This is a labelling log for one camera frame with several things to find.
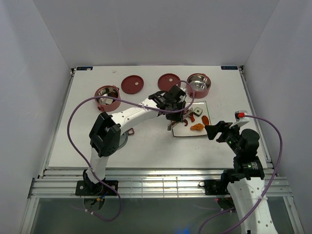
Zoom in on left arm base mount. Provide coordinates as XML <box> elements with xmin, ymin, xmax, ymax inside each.
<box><xmin>75</xmin><ymin>180</ymin><xmax>117</xmax><ymax>196</ymax></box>

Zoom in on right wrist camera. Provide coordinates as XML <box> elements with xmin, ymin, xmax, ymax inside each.
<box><xmin>230</xmin><ymin>110</ymin><xmax>250</xmax><ymax>128</ymax></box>

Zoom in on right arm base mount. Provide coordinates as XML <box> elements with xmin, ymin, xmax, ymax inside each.
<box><xmin>198</xmin><ymin>179</ymin><xmax>230</xmax><ymax>195</ymax></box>

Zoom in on pink lunch bowl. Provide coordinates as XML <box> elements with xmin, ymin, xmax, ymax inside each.
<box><xmin>94</xmin><ymin>85</ymin><xmax>121</xmax><ymax>112</ymax></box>
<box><xmin>187</xmin><ymin>73</ymin><xmax>212</xmax><ymax>99</ymax></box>

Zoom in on white square plate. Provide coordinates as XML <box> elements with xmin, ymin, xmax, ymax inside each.
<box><xmin>172</xmin><ymin>101</ymin><xmax>211</xmax><ymax>137</ymax></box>

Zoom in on orange shrimp piece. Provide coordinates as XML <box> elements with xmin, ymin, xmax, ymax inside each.
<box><xmin>201</xmin><ymin>116</ymin><xmax>210</xmax><ymax>125</ymax></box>

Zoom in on right blue corner label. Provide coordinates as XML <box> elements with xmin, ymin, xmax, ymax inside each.
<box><xmin>221</xmin><ymin>66</ymin><xmax>238</xmax><ymax>70</ymax></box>

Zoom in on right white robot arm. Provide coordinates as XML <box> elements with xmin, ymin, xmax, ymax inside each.
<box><xmin>203</xmin><ymin>121</ymin><xmax>277</xmax><ymax>234</ymax></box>

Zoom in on grey transparent top lid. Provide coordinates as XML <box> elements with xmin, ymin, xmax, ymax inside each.
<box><xmin>118</xmin><ymin>128</ymin><xmax>135</xmax><ymax>149</ymax></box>

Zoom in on left blue corner label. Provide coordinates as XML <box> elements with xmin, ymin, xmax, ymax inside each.
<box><xmin>76</xmin><ymin>66</ymin><xmax>93</xmax><ymax>71</ymax></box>

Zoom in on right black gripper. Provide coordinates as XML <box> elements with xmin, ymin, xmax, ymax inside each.
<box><xmin>204</xmin><ymin>120</ymin><xmax>243</xmax><ymax>156</ymax></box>

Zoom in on dark red lid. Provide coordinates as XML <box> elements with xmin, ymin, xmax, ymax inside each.
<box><xmin>157</xmin><ymin>73</ymin><xmax>181</xmax><ymax>91</ymax></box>
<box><xmin>121</xmin><ymin>75</ymin><xmax>144</xmax><ymax>94</ymax></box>

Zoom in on aluminium frame rail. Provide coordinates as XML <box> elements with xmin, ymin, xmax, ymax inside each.
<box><xmin>28</xmin><ymin>168</ymin><xmax>292</xmax><ymax>198</ymax></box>

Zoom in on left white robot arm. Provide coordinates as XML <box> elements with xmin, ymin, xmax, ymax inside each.
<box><xmin>83</xmin><ymin>85</ymin><xmax>187</xmax><ymax>195</ymax></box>

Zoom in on metal tongs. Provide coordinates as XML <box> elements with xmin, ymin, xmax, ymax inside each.
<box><xmin>167</xmin><ymin>108</ymin><xmax>193</xmax><ymax>131</ymax></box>

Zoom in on blue corner label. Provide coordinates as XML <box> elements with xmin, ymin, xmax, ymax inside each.
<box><xmin>76</xmin><ymin>66</ymin><xmax>93</xmax><ymax>71</ymax></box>
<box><xmin>221</xmin><ymin>66</ymin><xmax>238</xmax><ymax>70</ymax></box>

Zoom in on orange fried nugget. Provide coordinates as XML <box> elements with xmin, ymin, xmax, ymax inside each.
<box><xmin>190</xmin><ymin>123</ymin><xmax>205</xmax><ymax>131</ymax></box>

